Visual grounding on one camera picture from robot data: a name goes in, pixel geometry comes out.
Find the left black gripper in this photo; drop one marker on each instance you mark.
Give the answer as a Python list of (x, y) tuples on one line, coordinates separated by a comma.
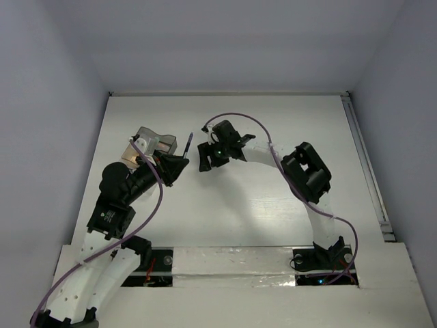
[(168, 166)]

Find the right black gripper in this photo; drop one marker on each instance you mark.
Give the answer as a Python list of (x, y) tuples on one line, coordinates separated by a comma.
[(205, 149)]

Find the orange pastel marker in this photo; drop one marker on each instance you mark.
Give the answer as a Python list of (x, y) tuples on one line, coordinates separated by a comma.
[(164, 147)]

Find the purple ink pen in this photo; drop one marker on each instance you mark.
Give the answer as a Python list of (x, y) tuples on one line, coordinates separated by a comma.
[(188, 144)]

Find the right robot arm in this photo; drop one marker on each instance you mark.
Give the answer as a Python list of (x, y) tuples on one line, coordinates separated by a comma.
[(306, 174)]

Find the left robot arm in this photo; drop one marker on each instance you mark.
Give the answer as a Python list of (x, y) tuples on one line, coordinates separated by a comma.
[(108, 254)]

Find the grey translucent container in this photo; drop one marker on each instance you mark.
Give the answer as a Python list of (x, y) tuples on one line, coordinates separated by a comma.
[(166, 139)]

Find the orange translucent container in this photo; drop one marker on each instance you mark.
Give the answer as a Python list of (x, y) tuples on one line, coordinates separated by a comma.
[(131, 158)]

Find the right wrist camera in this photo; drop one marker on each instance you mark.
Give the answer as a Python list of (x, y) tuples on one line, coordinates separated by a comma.
[(208, 130)]

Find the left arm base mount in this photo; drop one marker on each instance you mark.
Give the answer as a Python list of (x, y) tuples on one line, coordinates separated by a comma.
[(155, 267)]

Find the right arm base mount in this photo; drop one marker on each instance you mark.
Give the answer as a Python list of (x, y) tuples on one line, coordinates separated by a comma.
[(315, 266)]

